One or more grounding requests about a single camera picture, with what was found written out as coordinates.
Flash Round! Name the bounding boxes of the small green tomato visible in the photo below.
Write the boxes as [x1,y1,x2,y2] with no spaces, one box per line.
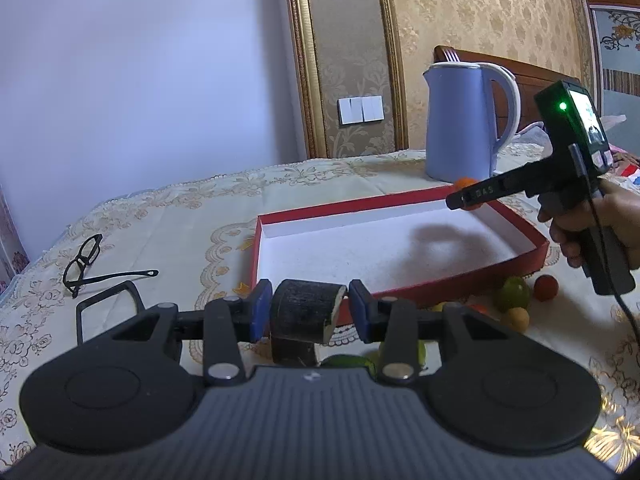
[378,340,427,370]

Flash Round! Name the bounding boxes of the orange mandarin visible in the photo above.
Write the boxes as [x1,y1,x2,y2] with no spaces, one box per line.
[454,177,480,211]

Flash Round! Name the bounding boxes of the dark sugarcane piece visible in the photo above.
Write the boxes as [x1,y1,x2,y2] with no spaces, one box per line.
[269,278,346,344]
[271,338,318,367]

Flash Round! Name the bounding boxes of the green cucumber piece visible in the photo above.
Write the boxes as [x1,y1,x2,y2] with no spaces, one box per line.
[320,354,376,377]

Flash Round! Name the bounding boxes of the red cherry tomato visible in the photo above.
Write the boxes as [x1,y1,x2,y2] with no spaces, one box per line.
[533,274,559,302]
[469,304,489,315]

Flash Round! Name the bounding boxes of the large green tomato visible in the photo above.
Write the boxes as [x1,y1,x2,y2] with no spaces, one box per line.
[494,276,532,312]

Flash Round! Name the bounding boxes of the brown kiwi fruit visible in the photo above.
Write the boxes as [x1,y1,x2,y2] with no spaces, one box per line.
[500,307,530,334]
[430,301,463,312]

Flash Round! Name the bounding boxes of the person's right hand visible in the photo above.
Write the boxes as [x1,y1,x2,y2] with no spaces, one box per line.
[537,180,640,270]

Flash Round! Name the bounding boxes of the clear plastic bag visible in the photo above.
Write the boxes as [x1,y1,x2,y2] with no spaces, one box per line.
[511,115,627,148]

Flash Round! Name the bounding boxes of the blue electric kettle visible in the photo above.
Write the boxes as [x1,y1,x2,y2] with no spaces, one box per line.
[423,62,522,183]

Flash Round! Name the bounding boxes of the red cardboard tray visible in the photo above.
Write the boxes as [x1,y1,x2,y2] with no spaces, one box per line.
[250,186,549,307]

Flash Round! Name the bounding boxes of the wooden bed headboard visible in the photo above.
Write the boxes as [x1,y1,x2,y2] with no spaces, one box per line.
[433,46,580,130]

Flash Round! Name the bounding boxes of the black eyeglasses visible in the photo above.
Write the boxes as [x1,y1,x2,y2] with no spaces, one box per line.
[62,234,160,299]

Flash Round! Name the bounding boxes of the pink floral curtain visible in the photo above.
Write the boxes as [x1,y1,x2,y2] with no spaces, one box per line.
[0,192,29,292]

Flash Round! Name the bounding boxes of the black rectangular magnifier frame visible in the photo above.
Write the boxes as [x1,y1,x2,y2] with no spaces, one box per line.
[75,281,145,344]

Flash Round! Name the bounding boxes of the white wall switch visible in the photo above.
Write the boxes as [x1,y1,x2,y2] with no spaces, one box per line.
[337,96,385,126]

